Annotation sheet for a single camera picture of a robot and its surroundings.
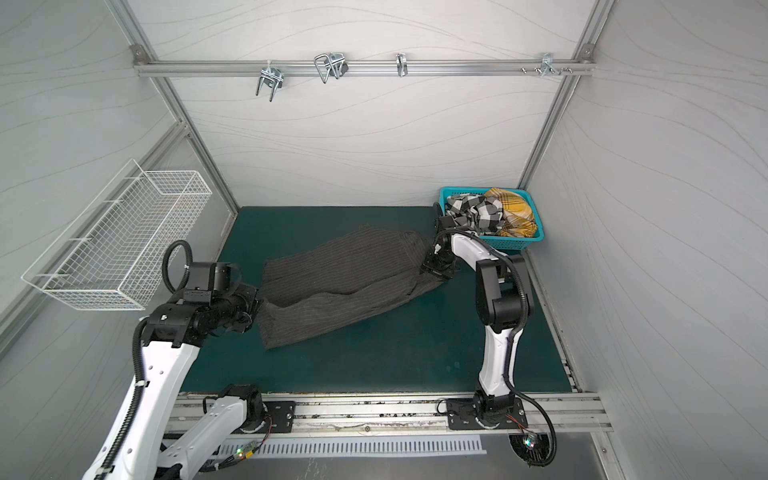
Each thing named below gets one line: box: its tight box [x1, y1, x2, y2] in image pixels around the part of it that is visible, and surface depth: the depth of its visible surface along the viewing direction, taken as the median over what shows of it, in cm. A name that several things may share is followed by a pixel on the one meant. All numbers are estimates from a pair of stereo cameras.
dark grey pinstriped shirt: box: [257, 226, 444, 349], surface depth 100 cm
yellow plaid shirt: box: [485, 188, 538, 238], surface depth 106 cm
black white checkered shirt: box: [439, 193, 504, 235], surface depth 108 cm
